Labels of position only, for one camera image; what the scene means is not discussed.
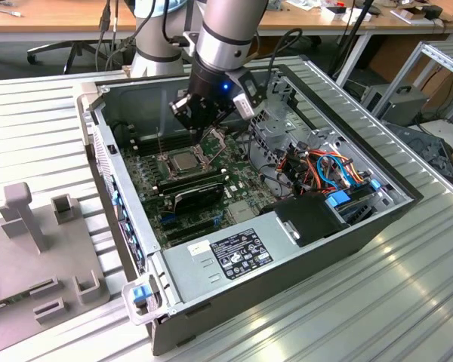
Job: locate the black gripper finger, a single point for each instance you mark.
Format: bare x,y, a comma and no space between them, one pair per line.
183,113
222,113

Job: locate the silver-topped CPU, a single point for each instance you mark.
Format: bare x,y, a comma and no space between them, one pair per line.
183,161

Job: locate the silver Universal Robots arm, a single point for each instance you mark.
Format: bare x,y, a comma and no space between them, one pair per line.
226,30

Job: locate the CPU socket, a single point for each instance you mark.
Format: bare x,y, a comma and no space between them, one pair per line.
166,170

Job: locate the metal disk bay cage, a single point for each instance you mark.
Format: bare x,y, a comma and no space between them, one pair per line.
279,132

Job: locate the green motherboard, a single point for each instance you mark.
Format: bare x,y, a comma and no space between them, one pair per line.
236,177

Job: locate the black graphics card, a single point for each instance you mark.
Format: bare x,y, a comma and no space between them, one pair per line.
200,198

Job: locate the silver heat sink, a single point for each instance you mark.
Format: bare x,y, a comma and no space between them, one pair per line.
241,211

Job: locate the blue expansion slot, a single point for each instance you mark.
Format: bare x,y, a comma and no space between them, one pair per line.
167,218

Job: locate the wooden desk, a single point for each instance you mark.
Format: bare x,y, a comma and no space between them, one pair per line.
313,24
41,19

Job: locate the black office chair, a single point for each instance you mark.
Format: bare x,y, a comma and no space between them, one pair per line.
73,47

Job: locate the black plastic shroud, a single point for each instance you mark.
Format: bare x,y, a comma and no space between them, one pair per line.
309,218

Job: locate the white box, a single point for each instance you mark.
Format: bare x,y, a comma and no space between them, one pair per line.
326,13

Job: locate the hard disk in blue carrier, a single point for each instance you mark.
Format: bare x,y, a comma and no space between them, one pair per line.
339,200

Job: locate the silver power supply unit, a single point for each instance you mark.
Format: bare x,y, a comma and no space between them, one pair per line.
196,271

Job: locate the black tripod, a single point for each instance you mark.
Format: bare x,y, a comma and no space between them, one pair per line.
359,22

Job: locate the large cardboard box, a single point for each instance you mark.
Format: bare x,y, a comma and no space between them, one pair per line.
396,56

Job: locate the blue case latch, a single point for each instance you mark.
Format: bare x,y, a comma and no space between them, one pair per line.
140,294

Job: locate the open black PC case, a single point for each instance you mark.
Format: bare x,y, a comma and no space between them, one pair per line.
287,290

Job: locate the grey parts rack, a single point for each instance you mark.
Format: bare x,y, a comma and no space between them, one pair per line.
60,256

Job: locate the dark case side panel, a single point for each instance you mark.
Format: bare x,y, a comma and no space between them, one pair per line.
411,139

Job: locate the open cardboard tray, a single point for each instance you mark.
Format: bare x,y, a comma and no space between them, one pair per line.
407,15

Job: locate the black desk device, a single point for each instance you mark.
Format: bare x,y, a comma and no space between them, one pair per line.
434,12

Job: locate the green RAM stick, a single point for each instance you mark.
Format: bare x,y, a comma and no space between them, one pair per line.
13,299

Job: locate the white case wall label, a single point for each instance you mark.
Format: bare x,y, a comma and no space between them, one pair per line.
181,91

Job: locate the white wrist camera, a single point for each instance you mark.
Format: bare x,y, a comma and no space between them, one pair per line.
245,107

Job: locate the black intrusion switch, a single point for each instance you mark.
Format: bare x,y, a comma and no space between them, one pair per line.
112,149

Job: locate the aluminium frame shelf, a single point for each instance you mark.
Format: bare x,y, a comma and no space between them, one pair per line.
445,56

